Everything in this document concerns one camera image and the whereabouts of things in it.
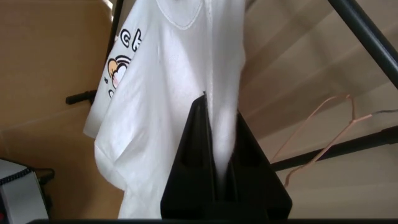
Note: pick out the white curtain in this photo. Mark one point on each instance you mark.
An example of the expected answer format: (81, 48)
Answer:
(295, 62)

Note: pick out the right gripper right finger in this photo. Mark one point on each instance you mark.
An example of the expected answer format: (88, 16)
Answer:
(258, 186)

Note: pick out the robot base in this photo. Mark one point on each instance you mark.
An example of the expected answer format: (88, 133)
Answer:
(21, 199)

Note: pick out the pink clothes hanger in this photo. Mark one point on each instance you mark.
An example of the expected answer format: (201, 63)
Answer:
(337, 137)

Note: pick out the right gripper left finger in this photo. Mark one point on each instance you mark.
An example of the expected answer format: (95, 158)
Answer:
(189, 174)

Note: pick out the black clothes rack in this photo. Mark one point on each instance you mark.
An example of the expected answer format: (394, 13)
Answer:
(367, 34)

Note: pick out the white printed t-shirt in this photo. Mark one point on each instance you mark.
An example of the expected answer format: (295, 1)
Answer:
(155, 109)

